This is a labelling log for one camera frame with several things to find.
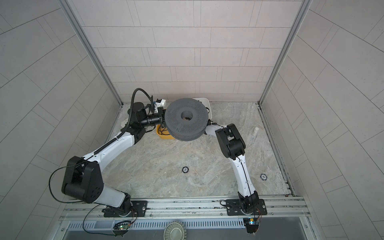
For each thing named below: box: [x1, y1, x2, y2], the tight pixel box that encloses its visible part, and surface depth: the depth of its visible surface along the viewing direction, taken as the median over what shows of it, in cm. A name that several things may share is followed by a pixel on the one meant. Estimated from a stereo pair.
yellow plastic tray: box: [156, 124, 176, 140], surface depth 98 cm
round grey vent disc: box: [163, 220, 187, 240], surface depth 66 cm
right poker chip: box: [260, 173, 268, 181], surface depth 82 cm
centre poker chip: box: [182, 166, 189, 174], surface depth 86 cm
